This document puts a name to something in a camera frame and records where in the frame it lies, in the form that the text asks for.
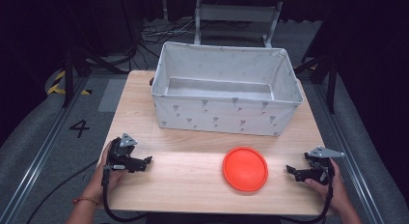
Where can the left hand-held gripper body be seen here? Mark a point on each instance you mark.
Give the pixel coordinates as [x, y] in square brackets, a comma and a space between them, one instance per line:
[122, 158]

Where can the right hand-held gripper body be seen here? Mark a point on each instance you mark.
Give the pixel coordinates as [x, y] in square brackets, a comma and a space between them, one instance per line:
[316, 172]

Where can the orange round plastic disc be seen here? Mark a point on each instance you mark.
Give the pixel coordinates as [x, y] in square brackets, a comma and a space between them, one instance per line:
[245, 169]

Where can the white fabric storage box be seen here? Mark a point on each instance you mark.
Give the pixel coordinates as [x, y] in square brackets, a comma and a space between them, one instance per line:
[225, 114]

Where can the person's right hand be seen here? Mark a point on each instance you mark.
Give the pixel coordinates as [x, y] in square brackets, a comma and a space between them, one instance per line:
[336, 191]

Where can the person's left hand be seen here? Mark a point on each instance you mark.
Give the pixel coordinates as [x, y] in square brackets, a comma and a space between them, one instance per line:
[103, 182]

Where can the black tripod stand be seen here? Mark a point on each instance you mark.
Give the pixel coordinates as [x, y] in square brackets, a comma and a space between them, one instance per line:
[331, 82]
[68, 79]

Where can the yellow black hazard tape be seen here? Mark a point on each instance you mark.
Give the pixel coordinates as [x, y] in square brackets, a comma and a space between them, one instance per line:
[56, 85]

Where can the grey metal stand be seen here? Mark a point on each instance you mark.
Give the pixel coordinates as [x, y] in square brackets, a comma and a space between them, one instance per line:
[236, 13]

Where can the grey metal floor rail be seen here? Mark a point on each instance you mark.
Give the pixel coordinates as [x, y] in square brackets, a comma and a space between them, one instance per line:
[35, 162]
[353, 159]

